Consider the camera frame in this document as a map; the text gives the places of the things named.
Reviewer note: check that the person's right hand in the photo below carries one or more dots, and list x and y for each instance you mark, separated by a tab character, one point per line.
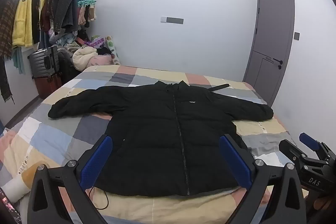
324	205

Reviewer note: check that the pink pillow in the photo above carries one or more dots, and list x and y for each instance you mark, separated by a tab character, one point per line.
101	60

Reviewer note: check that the brown plaid hanging garment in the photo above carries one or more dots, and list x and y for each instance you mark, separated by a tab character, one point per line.
5	29

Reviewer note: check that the white cloth bundle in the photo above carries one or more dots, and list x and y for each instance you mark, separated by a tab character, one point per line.
14	188

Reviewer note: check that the polka dot rolled mat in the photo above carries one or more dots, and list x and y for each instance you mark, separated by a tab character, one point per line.
113	49

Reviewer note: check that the grey door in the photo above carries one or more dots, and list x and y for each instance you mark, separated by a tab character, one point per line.
273	29

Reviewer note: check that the cream fleece blanket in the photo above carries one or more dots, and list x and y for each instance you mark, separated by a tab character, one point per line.
82	57

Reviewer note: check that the grey light switch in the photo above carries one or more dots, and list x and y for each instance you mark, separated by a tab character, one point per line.
297	35

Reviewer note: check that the dark red hanging garment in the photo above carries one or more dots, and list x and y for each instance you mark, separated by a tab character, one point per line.
45	15

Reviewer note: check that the green clip drying hanger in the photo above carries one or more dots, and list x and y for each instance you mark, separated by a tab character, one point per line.
88	10

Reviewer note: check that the teal hanging garment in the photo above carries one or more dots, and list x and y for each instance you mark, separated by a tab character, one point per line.
18	60

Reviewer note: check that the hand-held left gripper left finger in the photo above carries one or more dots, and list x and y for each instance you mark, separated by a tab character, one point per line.
95	161

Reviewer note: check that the dark grey hanging jacket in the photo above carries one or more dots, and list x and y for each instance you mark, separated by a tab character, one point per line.
63	3

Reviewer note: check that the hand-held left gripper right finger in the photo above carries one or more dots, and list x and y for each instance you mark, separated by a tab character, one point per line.
236	161

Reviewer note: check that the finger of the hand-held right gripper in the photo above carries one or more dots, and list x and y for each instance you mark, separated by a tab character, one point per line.
292	150
309	140

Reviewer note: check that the red suitcase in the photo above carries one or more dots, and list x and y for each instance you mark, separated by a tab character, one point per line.
48	86

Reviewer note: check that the grey hard suitcase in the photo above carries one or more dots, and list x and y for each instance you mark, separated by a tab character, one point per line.
43	61

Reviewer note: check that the bed with checkered sheet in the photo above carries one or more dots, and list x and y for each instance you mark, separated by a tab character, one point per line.
65	134

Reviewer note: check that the pile of clothes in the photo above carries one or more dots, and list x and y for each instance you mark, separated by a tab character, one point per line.
65	41

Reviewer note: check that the black puffer jacket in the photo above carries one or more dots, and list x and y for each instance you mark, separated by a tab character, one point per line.
157	134

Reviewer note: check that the purple bag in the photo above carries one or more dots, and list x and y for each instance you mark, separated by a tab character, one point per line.
95	42

